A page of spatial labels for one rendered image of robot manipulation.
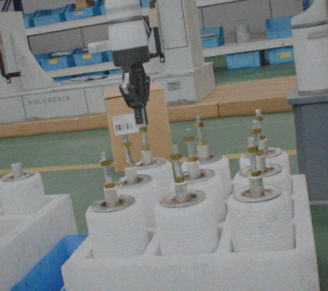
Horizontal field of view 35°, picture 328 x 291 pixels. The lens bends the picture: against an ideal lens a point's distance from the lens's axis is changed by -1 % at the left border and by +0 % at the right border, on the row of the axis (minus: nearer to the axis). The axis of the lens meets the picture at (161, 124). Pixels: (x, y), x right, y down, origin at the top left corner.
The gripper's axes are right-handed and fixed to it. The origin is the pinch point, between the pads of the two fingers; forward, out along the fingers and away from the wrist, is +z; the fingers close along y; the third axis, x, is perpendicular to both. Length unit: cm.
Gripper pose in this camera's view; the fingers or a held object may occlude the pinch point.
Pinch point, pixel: (140, 116)
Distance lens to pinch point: 106.3
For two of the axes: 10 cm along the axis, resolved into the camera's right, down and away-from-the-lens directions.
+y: 2.9, -2.2, 9.3
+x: -9.4, 0.9, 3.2
